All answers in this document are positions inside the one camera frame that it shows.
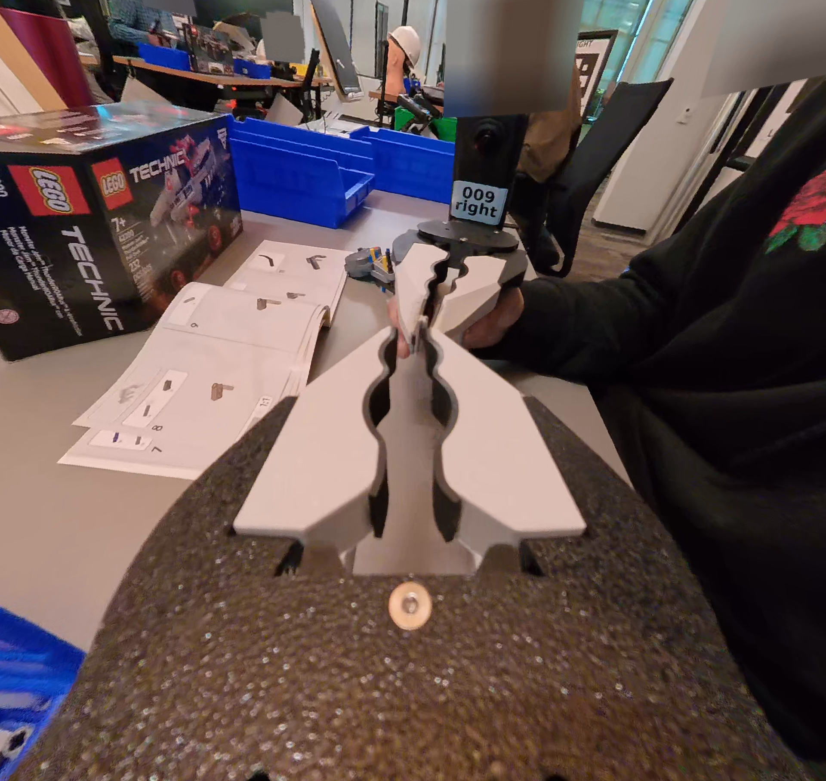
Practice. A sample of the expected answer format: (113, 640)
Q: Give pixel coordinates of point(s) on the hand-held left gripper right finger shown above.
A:
(510, 465)

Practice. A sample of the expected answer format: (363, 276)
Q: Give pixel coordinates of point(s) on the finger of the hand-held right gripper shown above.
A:
(474, 290)
(413, 290)

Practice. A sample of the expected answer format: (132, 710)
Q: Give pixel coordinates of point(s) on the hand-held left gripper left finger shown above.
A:
(310, 465)

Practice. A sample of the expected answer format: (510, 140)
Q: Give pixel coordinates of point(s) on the small grey toy brick beam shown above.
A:
(421, 339)

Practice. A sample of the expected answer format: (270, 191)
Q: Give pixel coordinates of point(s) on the person's right forearm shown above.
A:
(581, 316)

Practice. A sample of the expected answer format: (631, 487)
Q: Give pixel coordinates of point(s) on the grey desk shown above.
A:
(97, 536)

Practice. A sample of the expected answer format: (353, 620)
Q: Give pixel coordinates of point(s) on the person's right hand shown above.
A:
(500, 323)

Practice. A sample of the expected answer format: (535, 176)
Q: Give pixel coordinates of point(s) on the grey toy brick assembly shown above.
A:
(364, 264)

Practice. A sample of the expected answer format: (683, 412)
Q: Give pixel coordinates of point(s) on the green plastic bin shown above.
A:
(440, 128)

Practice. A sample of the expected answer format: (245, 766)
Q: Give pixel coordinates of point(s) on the framed floor sign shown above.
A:
(597, 71)

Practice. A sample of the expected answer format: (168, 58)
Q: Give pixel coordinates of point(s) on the white hard hat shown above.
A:
(405, 42)

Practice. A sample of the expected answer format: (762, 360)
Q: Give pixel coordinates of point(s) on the white building instruction booklet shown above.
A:
(213, 342)

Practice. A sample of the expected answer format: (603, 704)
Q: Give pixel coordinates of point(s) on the person's arm black sleeve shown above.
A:
(742, 406)

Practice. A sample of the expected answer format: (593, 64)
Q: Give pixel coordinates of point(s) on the small blue plastic bin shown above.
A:
(164, 57)
(251, 68)

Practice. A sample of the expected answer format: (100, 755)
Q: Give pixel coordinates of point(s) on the black toy set box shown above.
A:
(97, 264)

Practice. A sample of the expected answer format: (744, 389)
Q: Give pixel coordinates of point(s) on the cluttered wooden background table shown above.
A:
(193, 72)

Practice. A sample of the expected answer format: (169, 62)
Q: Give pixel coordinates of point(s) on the maroon board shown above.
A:
(45, 58)

